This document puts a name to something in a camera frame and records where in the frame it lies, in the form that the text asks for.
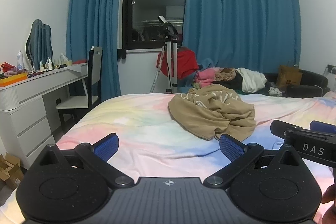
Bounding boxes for teal blanket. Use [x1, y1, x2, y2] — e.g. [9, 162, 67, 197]
[181, 57, 223, 80]

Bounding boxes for black clothes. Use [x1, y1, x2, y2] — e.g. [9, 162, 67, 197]
[214, 73, 244, 94]

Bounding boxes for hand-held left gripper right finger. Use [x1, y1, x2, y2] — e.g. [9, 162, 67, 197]
[203, 133, 300, 189]

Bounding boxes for orange tray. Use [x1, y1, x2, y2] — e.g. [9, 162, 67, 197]
[0, 73, 28, 87]

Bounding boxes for brown paper bag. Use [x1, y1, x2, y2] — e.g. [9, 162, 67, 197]
[277, 61, 303, 88]

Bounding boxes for braided white hose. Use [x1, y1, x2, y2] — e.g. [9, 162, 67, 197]
[150, 44, 167, 93]

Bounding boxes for red garment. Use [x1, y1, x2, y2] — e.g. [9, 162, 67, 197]
[157, 47, 200, 80]

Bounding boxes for black and grey chair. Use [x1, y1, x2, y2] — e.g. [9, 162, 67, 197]
[56, 46, 103, 132]

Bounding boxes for bed with pastel duvet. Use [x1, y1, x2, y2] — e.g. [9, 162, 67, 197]
[0, 91, 336, 224]

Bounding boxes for white clothes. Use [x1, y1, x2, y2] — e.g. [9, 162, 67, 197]
[236, 68, 268, 93]

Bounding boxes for white dressing table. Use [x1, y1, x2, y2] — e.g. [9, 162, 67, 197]
[0, 63, 90, 169]

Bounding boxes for wavy framed mirror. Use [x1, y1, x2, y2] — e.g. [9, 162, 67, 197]
[25, 19, 53, 65]

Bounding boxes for white spray bottle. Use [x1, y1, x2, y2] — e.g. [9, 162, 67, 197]
[16, 50, 25, 69]

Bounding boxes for pink scrunchie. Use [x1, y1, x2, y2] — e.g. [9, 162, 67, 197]
[5, 68, 27, 77]

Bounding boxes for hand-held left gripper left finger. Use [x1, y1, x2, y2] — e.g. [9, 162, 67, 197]
[39, 133, 135, 189]

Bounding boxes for pink clothes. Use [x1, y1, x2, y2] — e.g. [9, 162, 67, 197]
[193, 68, 223, 89]

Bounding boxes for wide blue curtain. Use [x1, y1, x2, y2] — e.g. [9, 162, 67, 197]
[182, 0, 302, 75]

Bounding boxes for cardboard boxes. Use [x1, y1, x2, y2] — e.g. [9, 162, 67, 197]
[0, 153, 25, 190]

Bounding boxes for narrow blue curtain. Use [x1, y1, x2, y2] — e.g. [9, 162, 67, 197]
[66, 0, 126, 102]

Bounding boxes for tan patterned cloth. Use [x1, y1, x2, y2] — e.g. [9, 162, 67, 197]
[214, 67, 237, 82]

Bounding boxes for tan t-shirt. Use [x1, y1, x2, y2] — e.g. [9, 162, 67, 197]
[167, 84, 257, 141]

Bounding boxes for dark sofa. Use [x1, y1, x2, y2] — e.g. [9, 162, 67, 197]
[262, 69, 331, 98]

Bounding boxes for white tripod with phone holder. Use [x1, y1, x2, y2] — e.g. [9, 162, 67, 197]
[157, 15, 179, 94]

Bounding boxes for dark window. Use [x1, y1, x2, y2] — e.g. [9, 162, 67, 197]
[122, 0, 187, 50]

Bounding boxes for row of small cosmetic bottles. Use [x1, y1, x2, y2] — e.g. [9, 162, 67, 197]
[39, 53, 73, 72]

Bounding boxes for person's right hand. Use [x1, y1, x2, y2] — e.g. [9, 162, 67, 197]
[322, 183, 336, 224]

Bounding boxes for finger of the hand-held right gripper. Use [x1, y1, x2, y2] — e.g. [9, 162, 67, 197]
[310, 121, 336, 134]
[270, 120, 311, 139]

